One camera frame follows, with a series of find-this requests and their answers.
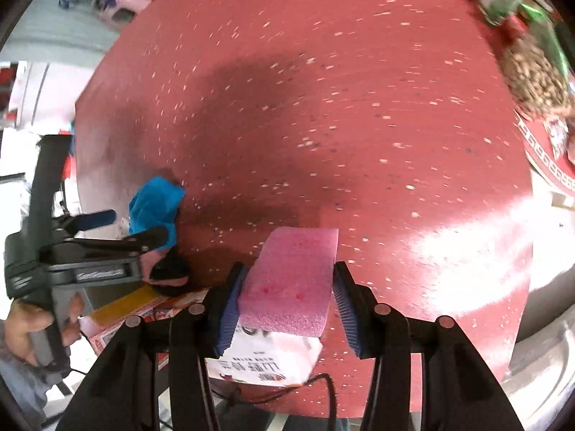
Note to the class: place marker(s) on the blue fluffy cloth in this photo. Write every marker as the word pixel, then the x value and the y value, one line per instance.
pixel 155 202

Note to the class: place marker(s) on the grey curved surface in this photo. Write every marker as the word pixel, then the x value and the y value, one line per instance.
pixel 548 359

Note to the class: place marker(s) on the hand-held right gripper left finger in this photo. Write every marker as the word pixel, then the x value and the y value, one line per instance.
pixel 227 318

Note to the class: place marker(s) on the person's left forearm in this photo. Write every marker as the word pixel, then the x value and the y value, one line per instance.
pixel 22 386

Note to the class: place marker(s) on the yellow sponge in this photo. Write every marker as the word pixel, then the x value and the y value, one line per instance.
pixel 121 307

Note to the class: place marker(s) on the grey green container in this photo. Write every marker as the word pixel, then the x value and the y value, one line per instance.
pixel 498 0

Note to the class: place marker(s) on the snack packets at table edge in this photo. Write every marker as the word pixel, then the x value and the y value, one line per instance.
pixel 534 76

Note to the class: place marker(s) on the red patterned tray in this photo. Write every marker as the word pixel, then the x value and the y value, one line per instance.
pixel 539 157

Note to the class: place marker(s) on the pink and white cardboard box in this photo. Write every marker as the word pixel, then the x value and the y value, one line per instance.
pixel 269 359

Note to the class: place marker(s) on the pink sponge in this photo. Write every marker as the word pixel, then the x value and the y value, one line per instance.
pixel 287 287

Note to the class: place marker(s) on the green packet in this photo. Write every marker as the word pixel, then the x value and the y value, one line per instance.
pixel 550 40

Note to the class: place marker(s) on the black and pink fabric item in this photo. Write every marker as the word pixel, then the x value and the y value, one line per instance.
pixel 168 269

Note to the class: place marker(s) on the person's left hand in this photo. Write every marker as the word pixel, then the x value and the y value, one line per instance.
pixel 24 325

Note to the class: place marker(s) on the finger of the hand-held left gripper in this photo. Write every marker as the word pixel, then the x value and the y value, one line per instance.
pixel 152 238
pixel 101 218

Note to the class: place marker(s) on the white cabinet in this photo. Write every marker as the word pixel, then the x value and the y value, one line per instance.
pixel 31 94

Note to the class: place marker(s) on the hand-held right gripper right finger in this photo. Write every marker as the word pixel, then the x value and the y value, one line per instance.
pixel 348 318

